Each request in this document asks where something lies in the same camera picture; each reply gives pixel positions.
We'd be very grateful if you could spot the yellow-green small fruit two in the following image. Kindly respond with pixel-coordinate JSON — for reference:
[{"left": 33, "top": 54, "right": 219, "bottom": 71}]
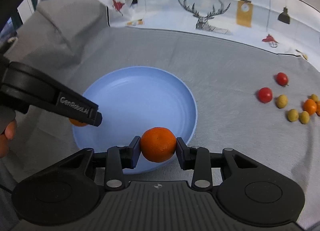
[{"left": 287, "top": 109, "right": 299, "bottom": 122}]

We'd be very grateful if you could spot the blue plastic plate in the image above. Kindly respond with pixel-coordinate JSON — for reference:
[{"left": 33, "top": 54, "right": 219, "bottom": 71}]
[{"left": 71, "top": 66, "right": 198, "bottom": 174}]

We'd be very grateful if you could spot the yellow-green small fruit three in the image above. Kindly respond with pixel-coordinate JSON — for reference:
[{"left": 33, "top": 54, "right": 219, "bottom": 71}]
[{"left": 299, "top": 111, "right": 310, "bottom": 125}]

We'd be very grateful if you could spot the deer print white cloth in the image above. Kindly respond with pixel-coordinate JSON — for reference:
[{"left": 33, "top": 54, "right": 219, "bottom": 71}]
[{"left": 98, "top": 0, "right": 319, "bottom": 68}]

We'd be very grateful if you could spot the red cherry tomato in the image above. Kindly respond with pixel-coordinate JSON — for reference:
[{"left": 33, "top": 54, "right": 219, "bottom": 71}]
[
  {"left": 276, "top": 72, "right": 289, "bottom": 87},
  {"left": 257, "top": 87, "right": 273, "bottom": 103}
]

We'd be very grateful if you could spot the yellow-green small fruit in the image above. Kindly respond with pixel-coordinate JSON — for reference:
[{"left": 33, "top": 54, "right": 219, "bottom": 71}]
[{"left": 309, "top": 94, "right": 319, "bottom": 103}]

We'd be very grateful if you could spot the yellow-green small fruit one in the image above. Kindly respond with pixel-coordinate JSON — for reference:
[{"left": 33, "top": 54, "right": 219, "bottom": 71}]
[{"left": 276, "top": 94, "right": 288, "bottom": 109}]

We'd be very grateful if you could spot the grey sofa cover cloth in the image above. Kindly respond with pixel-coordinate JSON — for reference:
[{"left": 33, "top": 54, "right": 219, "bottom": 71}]
[{"left": 1, "top": 0, "right": 319, "bottom": 230}]

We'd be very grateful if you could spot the person's left hand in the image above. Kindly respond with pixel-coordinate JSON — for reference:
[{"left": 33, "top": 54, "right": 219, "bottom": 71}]
[{"left": 0, "top": 120, "right": 17, "bottom": 158}]

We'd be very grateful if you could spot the large orange tangerine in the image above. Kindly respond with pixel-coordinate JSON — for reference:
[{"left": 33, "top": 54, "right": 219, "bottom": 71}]
[{"left": 140, "top": 127, "right": 176, "bottom": 163}]

